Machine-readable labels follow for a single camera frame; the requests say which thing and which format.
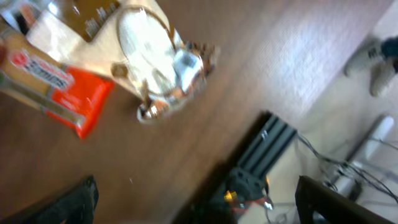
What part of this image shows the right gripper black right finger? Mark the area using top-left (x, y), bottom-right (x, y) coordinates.
top-left (295, 175), bottom-right (390, 224)

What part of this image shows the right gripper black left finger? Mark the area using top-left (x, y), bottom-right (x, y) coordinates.
top-left (1, 175), bottom-right (99, 224)

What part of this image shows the San Remo spaghetti pack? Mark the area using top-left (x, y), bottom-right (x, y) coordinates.
top-left (1, 27), bottom-right (114, 139)

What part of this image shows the white power strip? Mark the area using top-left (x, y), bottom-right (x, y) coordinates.
top-left (332, 115), bottom-right (395, 197)

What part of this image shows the grey shoe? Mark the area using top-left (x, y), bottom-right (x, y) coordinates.
top-left (344, 36), bottom-right (397, 97)

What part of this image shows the coconut pouch beige brown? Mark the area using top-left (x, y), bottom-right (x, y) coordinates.
top-left (26, 0), bottom-right (221, 125)

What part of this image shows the mushroom pouch beige brown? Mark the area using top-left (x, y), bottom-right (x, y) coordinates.
top-left (1, 0), bottom-right (64, 35)

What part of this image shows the floor cables bundle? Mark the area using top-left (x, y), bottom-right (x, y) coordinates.
top-left (297, 133), bottom-right (398, 206)

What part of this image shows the black aluminium frame rail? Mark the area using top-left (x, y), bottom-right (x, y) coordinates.
top-left (192, 112), bottom-right (297, 223)

